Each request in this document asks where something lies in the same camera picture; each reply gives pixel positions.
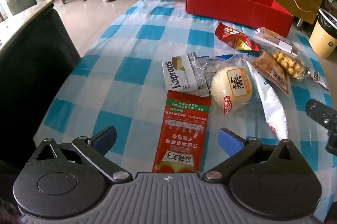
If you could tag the white packet with black print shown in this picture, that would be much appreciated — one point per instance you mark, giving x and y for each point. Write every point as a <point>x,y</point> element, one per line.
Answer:
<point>317,79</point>

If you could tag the blue checkered cloth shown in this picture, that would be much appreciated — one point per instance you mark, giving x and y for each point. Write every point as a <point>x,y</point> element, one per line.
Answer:
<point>118,50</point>

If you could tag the round steamed cake packet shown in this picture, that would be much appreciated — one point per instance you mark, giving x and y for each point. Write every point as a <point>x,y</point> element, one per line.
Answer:
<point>231,87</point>

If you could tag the long red snack packet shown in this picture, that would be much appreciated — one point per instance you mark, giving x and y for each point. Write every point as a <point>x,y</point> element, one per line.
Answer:
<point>181,132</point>

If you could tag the red cardboard box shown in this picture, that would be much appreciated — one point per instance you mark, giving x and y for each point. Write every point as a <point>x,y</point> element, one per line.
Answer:
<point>231,7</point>

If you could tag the yellow cake packet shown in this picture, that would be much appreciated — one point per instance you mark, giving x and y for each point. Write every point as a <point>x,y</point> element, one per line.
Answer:
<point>276,42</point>

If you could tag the cream trash bin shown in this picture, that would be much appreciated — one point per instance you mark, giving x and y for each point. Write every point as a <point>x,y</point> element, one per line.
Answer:
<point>323,39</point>

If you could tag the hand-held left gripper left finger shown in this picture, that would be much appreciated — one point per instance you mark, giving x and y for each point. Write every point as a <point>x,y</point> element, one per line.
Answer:
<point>105,137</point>

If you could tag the long white snack packet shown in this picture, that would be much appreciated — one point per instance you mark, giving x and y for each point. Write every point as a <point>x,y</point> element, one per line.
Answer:
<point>271,103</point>

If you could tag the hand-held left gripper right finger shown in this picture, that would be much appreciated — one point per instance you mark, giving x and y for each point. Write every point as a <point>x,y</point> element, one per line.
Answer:
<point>230,142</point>

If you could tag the white cracker packet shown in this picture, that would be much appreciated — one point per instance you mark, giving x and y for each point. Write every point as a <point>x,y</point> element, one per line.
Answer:
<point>181,74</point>

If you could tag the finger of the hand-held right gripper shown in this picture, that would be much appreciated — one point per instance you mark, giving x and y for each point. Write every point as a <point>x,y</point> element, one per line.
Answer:
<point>316,109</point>

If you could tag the brown snack packet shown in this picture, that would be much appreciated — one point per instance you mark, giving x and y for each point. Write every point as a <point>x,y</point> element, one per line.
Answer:
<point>271,71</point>

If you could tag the yellow waffle packet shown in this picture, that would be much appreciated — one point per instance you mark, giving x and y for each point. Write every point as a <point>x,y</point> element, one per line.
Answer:
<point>288,63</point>

